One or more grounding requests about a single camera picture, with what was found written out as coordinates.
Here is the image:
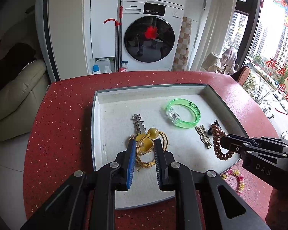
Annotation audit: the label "brown round chair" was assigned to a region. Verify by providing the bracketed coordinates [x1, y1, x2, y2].
[231, 66, 251, 86]

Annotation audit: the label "checkered rolled mat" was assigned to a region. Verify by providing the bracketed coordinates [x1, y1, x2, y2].
[172, 17, 192, 71]

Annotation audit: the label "pink white towel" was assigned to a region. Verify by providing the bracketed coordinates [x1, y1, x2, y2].
[220, 47, 237, 75]

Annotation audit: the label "black claw hair clip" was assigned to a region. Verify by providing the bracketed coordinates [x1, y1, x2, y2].
[208, 120, 221, 136]

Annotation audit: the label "green translucent bangle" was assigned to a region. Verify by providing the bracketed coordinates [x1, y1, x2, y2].
[165, 98, 201, 129]

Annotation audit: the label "gold bobby pins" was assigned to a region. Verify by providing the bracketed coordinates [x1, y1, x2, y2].
[194, 125, 212, 149]

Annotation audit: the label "white detergent bottle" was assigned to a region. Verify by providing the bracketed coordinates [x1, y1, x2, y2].
[92, 58, 112, 75]

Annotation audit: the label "brown spiral hair tie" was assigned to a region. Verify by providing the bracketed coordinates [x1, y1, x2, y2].
[210, 123, 236, 162]

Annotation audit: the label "silver chain clip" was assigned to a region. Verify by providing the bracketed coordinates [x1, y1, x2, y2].
[132, 114, 146, 134]

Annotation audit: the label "red handled mop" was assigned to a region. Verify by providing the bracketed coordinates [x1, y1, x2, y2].
[103, 6, 123, 72]

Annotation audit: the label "yellow flower hair tie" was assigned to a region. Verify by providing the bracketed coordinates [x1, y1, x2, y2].
[133, 127, 170, 173]

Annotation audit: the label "cream leather sofa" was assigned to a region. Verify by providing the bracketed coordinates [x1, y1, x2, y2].
[0, 60, 49, 141]

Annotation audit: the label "pink yellow spiral hair tie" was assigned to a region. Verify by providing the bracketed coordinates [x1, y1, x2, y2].
[220, 169, 246, 195]

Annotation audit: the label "white washing machine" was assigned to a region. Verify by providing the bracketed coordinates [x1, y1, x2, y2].
[121, 0, 184, 71]

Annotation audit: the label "grey jewelry tray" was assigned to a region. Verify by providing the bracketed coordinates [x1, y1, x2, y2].
[91, 84, 247, 209]

